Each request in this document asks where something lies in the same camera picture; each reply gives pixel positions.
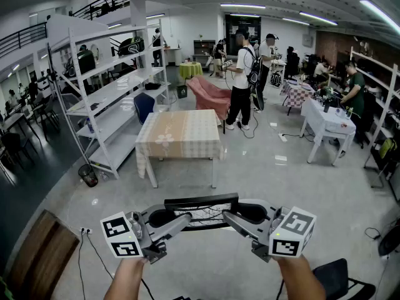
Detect person's right forearm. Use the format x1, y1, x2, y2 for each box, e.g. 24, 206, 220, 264
274, 254, 328, 300

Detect black staircase railing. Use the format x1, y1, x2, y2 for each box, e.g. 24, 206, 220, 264
0, 0, 131, 59

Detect person's left forearm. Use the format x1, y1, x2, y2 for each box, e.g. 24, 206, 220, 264
102, 256, 149, 300

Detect table with red checkered cloth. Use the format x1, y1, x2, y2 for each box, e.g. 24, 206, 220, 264
281, 79, 317, 108

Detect white metal shelving rack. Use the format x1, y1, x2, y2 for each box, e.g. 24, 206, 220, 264
349, 45, 400, 169
46, 19, 171, 179

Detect black and green bag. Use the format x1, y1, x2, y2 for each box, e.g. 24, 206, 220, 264
76, 50, 96, 75
117, 36, 146, 57

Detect black-rimmed tray with branch pattern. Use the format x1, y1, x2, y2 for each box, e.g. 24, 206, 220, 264
164, 192, 240, 233

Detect brown wooden board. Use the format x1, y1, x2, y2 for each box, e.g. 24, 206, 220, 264
6, 209, 81, 300

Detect round table with green cloth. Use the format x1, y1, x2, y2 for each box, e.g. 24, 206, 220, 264
179, 61, 204, 81

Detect table with beige patterned tablecloth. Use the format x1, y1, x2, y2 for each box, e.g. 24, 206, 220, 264
134, 109, 226, 189

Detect yellow-green backpack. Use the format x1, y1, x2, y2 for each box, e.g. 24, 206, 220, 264
379, 137, 398, 159

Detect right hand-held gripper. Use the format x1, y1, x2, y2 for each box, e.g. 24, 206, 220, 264
222, 198, 318, 263

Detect gray cabinet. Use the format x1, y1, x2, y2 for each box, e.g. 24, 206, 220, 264
192, 39, 217, 64

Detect blue chair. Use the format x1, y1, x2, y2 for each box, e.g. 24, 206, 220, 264
133, 92, 156, 126

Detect pink armchair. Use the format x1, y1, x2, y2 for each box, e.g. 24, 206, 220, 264
186, 76, 233, 122

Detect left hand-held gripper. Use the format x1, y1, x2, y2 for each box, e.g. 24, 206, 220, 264
100, 203, 193, 264

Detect table with white cloth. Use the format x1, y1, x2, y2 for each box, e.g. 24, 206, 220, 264
299, 97, 358, 168

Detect black chair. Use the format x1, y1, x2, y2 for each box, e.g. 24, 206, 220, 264
312, 257, 376, 300

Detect black door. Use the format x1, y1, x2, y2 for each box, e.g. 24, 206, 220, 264
224, 14, 262, 56

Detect black mesh wastebasket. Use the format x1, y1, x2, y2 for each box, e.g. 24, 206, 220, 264
77, 164, 99, 188

